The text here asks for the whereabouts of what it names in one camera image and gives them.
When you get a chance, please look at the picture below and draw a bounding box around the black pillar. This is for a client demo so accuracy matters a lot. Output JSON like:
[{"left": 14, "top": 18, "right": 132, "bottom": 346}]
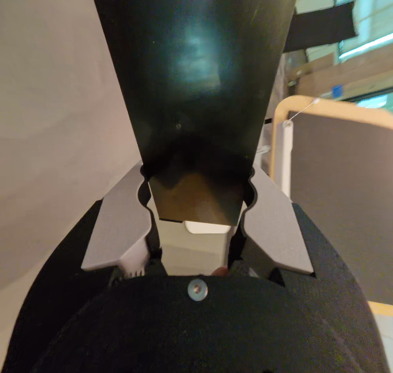
[{"left": 283, "top": 1, "right": 358, "bottom": 54}]

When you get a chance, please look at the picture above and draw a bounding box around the brown cardboard box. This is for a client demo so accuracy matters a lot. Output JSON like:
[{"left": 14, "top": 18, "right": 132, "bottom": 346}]
[{"left": 289, "top": 41, "right": 393, "bottom": 100}]

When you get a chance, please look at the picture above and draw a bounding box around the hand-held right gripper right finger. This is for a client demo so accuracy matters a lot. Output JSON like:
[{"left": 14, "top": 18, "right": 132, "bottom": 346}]
[{"left": 239, "top": 164, "right": 314, "bottom": 275}]

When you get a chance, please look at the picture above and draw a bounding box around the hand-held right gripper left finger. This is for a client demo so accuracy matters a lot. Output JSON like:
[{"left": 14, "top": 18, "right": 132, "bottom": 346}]
[{"left": 82, "top": 162, "right": 155, "bottom": 271}]

